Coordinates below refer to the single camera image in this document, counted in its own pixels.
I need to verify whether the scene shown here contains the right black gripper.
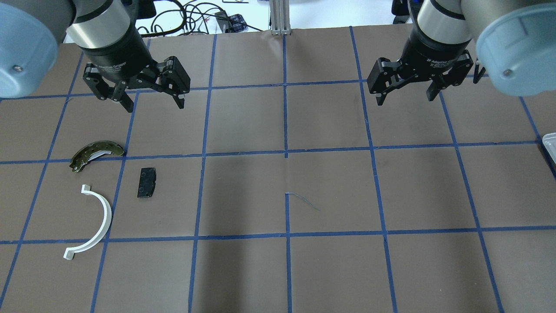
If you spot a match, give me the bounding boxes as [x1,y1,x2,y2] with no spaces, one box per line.
[367,30,474,106]

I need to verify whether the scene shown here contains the black brake pad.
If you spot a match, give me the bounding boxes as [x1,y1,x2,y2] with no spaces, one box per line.
[137,167,157,199]

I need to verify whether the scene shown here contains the white curved plastic bracket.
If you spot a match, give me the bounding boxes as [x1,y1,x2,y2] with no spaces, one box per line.
[63,184,113,260]

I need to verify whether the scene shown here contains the olive green brake shoe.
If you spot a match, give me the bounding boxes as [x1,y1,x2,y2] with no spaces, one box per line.
[69,140,125,173]

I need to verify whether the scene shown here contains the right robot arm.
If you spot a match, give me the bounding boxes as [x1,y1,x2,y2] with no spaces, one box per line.
[367,0,556,106]

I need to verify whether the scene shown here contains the black cable bundle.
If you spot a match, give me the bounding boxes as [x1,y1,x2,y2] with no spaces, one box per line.
[137,0,265,36]

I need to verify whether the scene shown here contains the aluminium frame post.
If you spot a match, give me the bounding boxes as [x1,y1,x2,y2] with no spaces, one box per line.
[268,0,291,36]

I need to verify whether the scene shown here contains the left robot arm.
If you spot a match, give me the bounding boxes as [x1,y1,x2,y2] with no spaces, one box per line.
[0,0,191,113]

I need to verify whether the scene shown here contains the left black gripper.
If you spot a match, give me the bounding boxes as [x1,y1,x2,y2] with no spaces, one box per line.
[82,29,191,113]

